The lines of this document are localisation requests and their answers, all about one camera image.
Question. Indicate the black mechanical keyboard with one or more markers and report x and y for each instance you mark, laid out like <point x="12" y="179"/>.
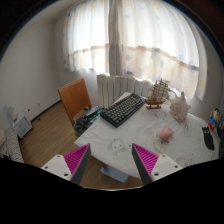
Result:
<point x="119" y="112"/>

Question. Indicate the grey table base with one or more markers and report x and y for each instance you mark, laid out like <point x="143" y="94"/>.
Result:
<point x="114" y="173"/>

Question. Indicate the left sheer white curtain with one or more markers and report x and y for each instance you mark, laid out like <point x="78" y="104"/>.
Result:
<point x="85" y="37"/>

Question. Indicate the right sheer white curtain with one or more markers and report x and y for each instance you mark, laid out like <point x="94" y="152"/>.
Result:
<point x="150" y="39"/>

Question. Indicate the black cat figurine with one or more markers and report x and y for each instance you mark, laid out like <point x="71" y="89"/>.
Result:
<point x="208" y="139"/>

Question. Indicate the white patterned tablecloth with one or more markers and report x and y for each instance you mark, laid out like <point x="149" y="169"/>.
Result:
<point x="113" y="145"/>

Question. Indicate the colourful toy figure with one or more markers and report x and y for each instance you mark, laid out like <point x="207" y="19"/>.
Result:
<point x="214" y="117"/>

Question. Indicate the small white bedside cabinet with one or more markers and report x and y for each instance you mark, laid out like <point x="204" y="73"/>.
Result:
<point x="22" y="125"/>

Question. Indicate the wooden model sailing ship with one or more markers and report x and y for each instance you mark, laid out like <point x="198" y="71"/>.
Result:
<point x="159" y="95"/>

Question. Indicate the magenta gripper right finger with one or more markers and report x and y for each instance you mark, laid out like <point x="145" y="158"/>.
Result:
<point x="152" y="167"/>

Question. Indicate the white radiator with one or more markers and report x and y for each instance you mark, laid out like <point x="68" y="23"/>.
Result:
<point x="111" y="88"/>

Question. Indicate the orange wooden chair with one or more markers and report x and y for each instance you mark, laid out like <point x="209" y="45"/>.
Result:
<point x="75" y="98"/>

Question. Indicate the sheer white curtain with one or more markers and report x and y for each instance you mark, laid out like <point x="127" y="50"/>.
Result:
<point x="150" y="39"/>
<point x="85" y="37"/>

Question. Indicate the dark box on chair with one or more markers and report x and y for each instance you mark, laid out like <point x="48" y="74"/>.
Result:
<point x="86" y="120"/>

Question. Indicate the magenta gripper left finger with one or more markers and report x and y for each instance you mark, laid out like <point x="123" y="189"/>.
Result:
<point x="70" y="167"/>

